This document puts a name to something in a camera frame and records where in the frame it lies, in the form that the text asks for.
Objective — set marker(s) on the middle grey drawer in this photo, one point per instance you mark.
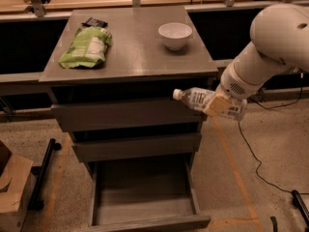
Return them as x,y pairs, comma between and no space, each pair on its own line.
137,147

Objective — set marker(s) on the black bar right corner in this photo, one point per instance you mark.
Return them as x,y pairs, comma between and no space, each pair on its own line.
299,203

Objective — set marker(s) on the green snack bag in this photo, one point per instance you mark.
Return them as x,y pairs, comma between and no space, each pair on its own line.
87,49

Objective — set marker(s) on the open bottom grey drawer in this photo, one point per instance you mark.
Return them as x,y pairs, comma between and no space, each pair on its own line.
154,194

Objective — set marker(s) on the black metal bar left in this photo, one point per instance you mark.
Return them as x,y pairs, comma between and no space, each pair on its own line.
35,202

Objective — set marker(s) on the small black packet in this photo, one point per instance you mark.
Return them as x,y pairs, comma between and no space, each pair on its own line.
95,23

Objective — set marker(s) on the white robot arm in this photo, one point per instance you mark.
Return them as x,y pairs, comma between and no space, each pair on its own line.
279,40

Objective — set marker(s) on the clear plastic water bottle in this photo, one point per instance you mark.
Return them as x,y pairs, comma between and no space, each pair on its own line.
197,99

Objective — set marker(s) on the brown cardboard box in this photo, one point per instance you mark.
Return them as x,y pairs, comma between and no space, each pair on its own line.
16,186

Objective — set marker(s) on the grey metal rail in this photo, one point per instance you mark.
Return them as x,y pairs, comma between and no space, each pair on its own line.
22,84

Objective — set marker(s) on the grey drawer cabinet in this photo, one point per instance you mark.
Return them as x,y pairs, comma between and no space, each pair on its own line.
137,66

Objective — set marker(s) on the metal bracket upper left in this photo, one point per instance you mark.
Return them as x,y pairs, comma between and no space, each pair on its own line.
38,8

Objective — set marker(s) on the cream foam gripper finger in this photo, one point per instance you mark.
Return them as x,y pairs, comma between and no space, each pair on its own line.
217,105

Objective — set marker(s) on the white ceramic bowl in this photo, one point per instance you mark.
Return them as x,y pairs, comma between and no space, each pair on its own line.
174,35

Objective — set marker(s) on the top grey drawer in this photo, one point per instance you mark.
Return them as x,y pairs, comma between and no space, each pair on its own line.
95,116

